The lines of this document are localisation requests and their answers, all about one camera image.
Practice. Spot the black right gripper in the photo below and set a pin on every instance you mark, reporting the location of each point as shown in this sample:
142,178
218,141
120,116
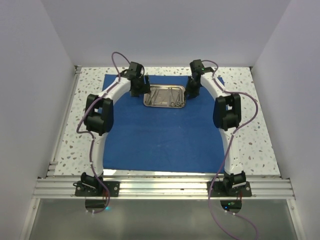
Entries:
188,91

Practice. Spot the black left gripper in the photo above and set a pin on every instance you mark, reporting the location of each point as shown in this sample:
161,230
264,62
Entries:
145,89

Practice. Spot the steel instrument tray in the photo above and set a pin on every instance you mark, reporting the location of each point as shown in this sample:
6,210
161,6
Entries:
166,88

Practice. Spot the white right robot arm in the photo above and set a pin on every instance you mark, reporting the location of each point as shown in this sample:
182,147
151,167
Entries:
226,117

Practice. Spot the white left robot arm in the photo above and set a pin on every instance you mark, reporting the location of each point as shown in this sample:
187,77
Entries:
98,118

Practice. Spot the steel surgical scissors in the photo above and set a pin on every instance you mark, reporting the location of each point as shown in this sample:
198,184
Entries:
180,98

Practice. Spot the steel tweezers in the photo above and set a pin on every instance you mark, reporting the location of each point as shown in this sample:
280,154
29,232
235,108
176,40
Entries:
150,97

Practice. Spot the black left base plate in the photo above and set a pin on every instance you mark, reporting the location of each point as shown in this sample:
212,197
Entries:
89,186

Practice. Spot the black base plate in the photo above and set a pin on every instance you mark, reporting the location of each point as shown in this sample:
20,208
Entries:
89,186
219,190

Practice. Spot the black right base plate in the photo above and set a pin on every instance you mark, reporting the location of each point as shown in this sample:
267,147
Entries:
219,190

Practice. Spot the aluminium front rail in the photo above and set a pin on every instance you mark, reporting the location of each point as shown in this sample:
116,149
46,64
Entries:
166,188

